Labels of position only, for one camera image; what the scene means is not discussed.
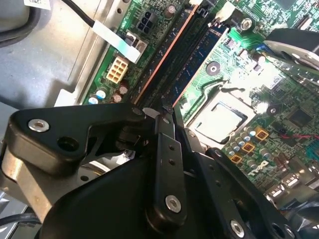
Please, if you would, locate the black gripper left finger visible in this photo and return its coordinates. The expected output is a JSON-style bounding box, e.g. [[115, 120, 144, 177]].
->
[[0, 103, 188, 234]]

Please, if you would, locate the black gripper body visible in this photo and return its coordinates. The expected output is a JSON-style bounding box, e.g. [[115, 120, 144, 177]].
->
[[39, 155, 227, 239]]

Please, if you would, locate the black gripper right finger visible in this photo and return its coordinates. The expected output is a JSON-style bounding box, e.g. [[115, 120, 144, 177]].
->
[[172, 109, 295, 239]]

